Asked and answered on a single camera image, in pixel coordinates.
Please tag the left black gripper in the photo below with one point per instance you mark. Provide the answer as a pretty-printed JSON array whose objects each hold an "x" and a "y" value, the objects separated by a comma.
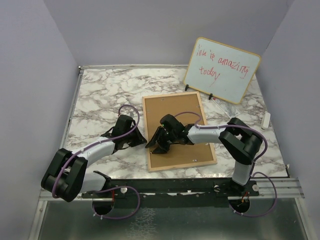
[{"x": 140, "y": 139}]

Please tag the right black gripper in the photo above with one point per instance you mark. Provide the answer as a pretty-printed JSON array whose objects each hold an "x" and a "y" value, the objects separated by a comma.
[{"x": 157, "y": 138}]

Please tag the brown cardboard backing board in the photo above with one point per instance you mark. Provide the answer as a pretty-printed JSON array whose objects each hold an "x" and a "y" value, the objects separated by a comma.
[{"x": 180, "y": 110}]

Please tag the wooden picture frame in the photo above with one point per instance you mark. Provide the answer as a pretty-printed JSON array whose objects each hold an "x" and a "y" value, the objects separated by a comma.
[{"x": 210, "y": 140}]

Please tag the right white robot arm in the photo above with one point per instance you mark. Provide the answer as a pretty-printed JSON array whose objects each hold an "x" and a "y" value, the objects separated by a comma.
[{"x": 244, "y": 144}]

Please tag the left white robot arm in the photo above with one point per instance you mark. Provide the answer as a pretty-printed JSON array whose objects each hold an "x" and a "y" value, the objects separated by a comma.
[{"x": 67, "y": 175}]

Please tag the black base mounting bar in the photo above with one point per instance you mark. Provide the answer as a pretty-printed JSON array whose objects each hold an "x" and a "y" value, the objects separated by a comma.
[{"x": 180, "y": 192}]

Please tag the yellow-rimmed whiteboard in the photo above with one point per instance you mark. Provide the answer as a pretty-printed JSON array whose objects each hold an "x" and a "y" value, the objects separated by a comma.
[{"x": 221, "y": 70}]

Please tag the white whiteboard eraser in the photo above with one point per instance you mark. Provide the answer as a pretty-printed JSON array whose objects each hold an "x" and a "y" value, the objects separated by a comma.
[{"x": 265, "y": 122}]

